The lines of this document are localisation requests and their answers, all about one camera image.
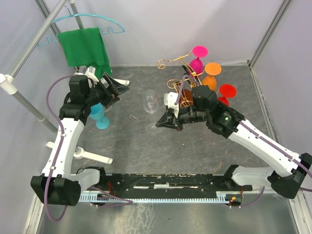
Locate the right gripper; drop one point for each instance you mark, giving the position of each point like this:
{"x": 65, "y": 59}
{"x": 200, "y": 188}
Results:
{"x": 168, "y": 120}

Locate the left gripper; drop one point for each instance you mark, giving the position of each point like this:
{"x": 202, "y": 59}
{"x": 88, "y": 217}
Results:
{"x": 117, "y": 87}

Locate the small clear glass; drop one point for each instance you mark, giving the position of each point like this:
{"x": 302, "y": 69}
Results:
{"x": 151, "y": 106}

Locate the blue plastic wine glass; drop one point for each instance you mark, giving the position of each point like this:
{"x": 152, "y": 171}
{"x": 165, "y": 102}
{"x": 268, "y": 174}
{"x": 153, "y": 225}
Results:
{"x": 97, "y": 114}

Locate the clear wine glass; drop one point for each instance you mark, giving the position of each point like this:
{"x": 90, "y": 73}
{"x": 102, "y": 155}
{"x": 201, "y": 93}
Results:
{"x": 107, "y": 109}

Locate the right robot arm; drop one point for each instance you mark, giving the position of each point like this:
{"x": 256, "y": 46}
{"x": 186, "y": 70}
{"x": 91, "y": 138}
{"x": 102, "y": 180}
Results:
{"x": 286, "y": 169}

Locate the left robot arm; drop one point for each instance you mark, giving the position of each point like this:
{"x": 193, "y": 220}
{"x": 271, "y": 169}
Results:
{"x": 56, "y": 185}

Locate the pink plastic wine glass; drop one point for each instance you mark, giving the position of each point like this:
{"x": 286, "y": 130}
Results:
{"x": 199, "y": 52}

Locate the red plastic wine glass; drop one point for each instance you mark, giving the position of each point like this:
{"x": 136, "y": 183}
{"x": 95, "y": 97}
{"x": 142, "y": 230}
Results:
{"x": 226, "y": 92}

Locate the orange plastic wine glass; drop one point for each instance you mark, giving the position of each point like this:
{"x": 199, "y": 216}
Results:
{"x": 212, "y": 69}

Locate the white clothes rack stand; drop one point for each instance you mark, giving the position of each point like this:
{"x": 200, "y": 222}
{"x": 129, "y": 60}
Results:
{"x": 22, "y": 135}

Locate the green cloth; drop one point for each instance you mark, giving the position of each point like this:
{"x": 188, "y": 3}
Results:
{"x": 85, "y": 47}

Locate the blue clothes hanger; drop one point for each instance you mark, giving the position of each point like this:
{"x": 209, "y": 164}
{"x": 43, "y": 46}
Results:
{"x": 110, "y": 28}

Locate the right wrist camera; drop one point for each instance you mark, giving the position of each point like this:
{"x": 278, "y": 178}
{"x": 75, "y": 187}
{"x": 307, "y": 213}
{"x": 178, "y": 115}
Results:
{"x": 171, "y": 101}

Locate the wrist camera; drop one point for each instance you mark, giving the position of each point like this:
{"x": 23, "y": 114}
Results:
{"x": 171, "y": 101}
{"x": 90, "y": 73}

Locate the gold wire wine glass rack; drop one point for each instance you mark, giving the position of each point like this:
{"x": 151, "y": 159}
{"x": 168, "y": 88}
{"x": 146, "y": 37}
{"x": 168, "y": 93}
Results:
{"x": 185, "y": 99}

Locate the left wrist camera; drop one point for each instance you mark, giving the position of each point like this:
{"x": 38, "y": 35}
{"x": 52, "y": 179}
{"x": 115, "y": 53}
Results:
{"x": 90, "y": 73}

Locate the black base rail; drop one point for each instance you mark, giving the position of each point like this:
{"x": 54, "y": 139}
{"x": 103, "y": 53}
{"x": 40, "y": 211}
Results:
{"x": 157, "y": 186}

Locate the light blue cable duct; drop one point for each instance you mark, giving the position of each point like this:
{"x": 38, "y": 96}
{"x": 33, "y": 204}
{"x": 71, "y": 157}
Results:
{"x": 97, "y": 197}

